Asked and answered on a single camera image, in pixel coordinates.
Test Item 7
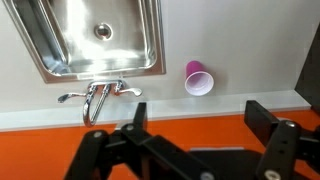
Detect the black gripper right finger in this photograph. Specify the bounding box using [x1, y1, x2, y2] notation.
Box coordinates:
[243, 99, 320, 180]

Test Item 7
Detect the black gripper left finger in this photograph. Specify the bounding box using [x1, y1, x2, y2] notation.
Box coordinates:
[63, 101, 218, 180]

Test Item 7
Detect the dark brown cabinet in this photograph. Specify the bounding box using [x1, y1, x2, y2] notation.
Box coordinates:
[294, 22, 320, 116]

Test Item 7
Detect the white counter backsplash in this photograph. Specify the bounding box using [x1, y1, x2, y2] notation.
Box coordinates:
[0, 89, 313, 133]

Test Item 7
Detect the purple plastic cup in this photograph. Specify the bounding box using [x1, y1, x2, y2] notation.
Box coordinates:
[184, 60, 215, 97]

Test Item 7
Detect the stainless steel sink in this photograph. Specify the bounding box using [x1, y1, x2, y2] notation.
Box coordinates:
[1, 0, 167, 84]

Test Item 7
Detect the chrome two-handle faucet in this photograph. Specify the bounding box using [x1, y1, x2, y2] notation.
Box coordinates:
[57, 79, 144, 129]

